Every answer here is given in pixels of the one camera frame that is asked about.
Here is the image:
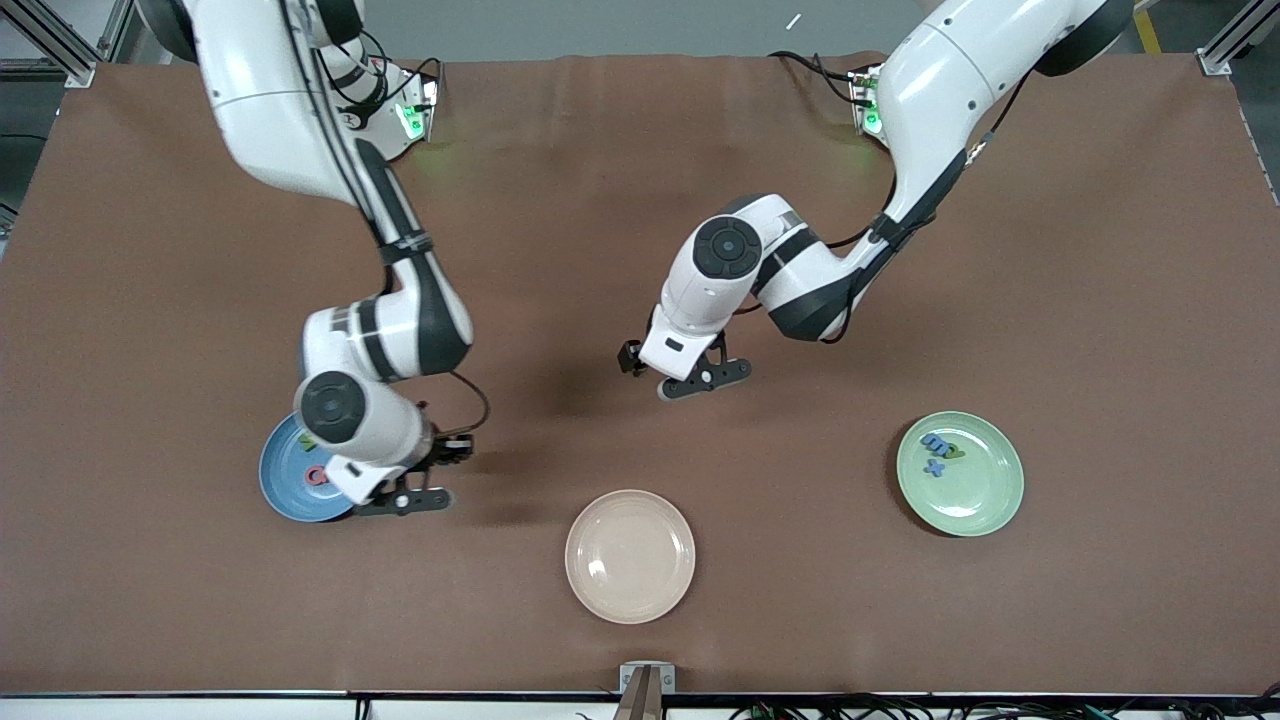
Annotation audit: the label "grey metal bracket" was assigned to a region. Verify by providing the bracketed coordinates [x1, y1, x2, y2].
[619, 661, 677, 696]

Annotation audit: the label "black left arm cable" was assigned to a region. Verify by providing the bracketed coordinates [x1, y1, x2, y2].
[735, 80, 1026, 346]

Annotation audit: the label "green plate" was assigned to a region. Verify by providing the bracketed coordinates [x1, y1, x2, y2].
[895, 410, 1026, 539]

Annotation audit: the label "brown table mat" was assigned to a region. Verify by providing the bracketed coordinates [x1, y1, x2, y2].
[0, 52, 1280, 696]

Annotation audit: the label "aluminium frame profile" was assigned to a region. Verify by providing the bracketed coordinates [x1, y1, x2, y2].
[1197, 0, 1280, 77]
[0, 0, 101, 89]
[97, 0, 138, 63]

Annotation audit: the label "aluminium camera mast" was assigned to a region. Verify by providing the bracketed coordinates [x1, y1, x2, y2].
[612, 668, 665, 720]

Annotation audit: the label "beige plate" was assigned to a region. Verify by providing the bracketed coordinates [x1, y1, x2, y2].
[564, 488, 697, 626]

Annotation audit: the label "tangled black cables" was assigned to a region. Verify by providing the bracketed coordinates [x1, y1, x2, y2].
[730, 683, 1280, 720]

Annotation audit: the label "blue plate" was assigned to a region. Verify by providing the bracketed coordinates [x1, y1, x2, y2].
[258, 412, 361, 524]

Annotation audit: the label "black base cable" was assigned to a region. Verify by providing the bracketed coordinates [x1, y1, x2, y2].
[768, 50, 861, 106]
[350, 25, 446, 101]

